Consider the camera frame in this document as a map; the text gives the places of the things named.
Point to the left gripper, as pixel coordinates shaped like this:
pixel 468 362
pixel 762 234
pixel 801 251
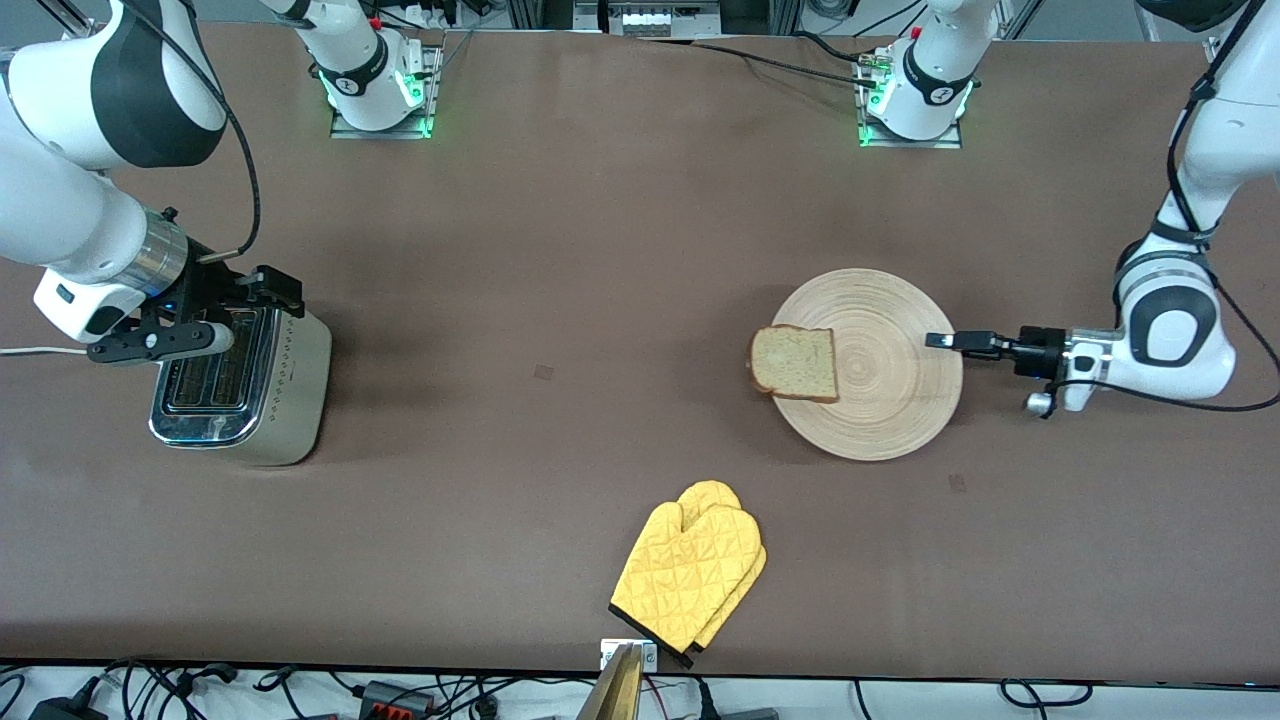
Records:
pixel 1040 353

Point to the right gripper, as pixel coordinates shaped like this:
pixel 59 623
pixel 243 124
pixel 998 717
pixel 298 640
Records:
pixel 212 292

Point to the round wooden plate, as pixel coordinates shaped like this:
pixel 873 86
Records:
pixel 885 390

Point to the brown bread slice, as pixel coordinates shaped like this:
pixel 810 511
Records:
pixel 795 362

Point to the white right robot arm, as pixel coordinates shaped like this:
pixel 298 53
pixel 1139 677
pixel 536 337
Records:
pixel 60 200

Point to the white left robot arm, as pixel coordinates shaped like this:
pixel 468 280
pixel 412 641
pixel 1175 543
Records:
pixel 1240 110

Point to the silver two-slot toaster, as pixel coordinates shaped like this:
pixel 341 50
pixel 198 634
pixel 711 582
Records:
pixel 290 390

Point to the yellow quilted oven mitt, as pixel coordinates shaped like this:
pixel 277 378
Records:
pixel 712 490
pixel 685 570

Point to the red black connector block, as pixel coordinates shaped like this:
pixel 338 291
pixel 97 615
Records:
pixel 395 700

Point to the black plug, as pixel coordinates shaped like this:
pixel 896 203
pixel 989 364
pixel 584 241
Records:
pixel 745 715

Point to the white power strip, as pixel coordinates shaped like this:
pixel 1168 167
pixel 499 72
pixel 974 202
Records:
pixel 650 20

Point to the black power adapter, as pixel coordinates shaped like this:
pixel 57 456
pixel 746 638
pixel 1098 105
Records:
pixel 65 712

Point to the brass coloured stand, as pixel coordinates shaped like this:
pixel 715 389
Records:
pixel 615 695

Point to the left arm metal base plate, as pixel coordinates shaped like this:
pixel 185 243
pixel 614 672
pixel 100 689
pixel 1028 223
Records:
pixel 955 140

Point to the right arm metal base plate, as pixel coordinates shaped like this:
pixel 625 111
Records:
pixel 432 85

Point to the small silver metal bracket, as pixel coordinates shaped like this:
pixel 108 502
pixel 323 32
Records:
pixel 607 655

